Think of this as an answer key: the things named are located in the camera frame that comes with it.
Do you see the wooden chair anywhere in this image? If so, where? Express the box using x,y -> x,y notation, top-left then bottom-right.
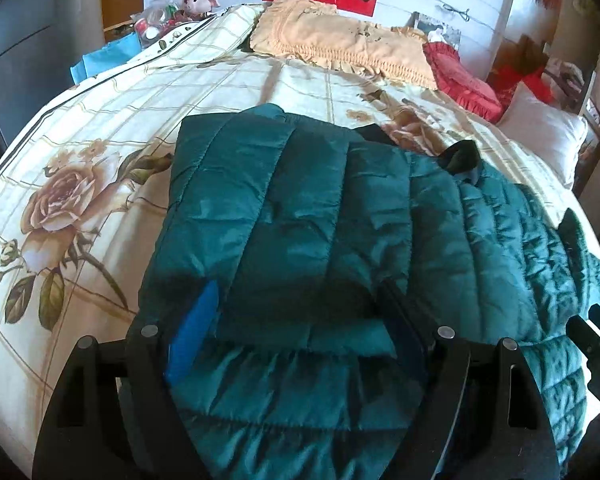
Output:
545,67 -> 600,196

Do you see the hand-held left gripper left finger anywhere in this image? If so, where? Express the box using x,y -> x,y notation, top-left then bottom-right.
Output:
32,280 -> 221,480

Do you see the floral checked bed quilt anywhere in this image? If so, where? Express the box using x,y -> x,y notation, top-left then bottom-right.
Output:
0,4 -> 600,480

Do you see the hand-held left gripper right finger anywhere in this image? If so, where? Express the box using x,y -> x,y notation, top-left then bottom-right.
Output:
380,286 -> 563,480

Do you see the red ruffled pillow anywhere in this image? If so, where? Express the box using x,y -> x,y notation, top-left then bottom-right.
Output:
422,41 -> 505,123

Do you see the dark green puffer jacket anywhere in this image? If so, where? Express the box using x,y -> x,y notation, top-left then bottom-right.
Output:
136,102 -> 600,480

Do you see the framed photo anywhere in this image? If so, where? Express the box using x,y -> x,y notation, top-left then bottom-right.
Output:
411,11 -> 463,51

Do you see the blue bag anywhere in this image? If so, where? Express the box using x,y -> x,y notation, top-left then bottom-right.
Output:
70,32 -> 146,83

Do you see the plush doll with red hat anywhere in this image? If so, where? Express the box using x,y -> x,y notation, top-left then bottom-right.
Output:
181,0 -> 222,23

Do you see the white pillow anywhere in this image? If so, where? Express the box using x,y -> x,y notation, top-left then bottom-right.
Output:
496,81 -> 588,190

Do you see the grey wardrobe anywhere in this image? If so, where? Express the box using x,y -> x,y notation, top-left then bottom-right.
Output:
0,0 -> 105,126

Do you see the yellow fringed pillow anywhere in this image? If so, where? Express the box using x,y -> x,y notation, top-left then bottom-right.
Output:
249,0 -> 438,91

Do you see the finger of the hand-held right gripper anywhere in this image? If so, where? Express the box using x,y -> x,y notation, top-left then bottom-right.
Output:
566,304 -> 600,376

